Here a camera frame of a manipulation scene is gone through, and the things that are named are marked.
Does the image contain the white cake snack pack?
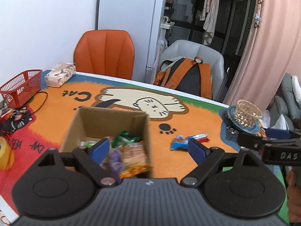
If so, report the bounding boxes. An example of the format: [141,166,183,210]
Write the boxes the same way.
[80,141,97,148]

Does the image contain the purple white wafer pack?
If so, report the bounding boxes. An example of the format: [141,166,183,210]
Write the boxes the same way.
[109,149,123,180]

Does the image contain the green biscuit snack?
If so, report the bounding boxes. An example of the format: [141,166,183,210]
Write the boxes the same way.
[111,131,142,148]

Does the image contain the long cracker pack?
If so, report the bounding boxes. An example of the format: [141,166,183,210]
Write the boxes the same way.
[122,143,148,168]

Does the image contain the orange red snack packet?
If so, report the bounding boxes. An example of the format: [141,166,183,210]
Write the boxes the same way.
[119,165,153,179]

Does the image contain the right hand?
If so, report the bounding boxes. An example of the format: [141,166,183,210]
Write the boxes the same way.
[286,170,301,223]

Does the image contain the white plastic bag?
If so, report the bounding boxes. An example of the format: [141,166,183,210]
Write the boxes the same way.
[260,109,294,131]

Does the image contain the blue ceramic plate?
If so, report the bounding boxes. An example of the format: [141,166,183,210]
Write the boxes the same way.
[227,106,261,135]

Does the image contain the grey sofa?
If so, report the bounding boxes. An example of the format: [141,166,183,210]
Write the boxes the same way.
[268,73,300,130]

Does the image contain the woven wicker basket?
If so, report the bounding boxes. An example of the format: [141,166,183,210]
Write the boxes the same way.
[234,99,262,128]

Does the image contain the red white snack packet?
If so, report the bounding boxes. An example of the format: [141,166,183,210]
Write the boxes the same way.
[186,134,210,143]

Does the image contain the yellow tape roll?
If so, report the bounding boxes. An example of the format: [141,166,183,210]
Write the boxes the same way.
[0,137,15,171]

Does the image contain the colourful cat table mat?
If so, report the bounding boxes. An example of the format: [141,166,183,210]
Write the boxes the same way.
[0,70,286,213]

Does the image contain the brown cardboard box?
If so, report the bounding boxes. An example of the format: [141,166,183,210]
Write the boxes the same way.
[60,107,153,165]

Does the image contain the blue snack packet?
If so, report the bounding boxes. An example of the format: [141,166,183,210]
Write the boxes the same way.
[170,135,188,150]

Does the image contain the red plastic basket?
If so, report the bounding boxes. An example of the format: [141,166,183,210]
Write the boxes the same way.
[1,69,43,109]

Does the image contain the pink curtain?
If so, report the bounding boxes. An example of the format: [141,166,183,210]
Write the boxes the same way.
[223,0,300,109]

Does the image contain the tissue pack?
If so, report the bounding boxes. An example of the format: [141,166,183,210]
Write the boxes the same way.
[44,61,76,88]

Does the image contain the orange black backpack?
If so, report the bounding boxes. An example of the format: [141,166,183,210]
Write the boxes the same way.
[154,56,213,99]

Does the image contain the orange chair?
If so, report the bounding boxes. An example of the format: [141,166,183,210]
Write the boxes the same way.
[74,30,135,80]

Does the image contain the grey chair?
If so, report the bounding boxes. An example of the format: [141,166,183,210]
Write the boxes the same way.
[157,39,224,101]

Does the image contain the hanging clothes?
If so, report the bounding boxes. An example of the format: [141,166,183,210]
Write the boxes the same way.
[196,0,220,45]

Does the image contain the white mug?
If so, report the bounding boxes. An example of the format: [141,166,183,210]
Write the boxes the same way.
[163,16,169,24]

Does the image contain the white refrigerator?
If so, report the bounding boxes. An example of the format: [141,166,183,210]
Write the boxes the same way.
[95,0,166,83]

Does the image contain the black cable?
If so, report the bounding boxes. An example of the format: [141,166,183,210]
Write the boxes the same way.
[0,90,49,137]

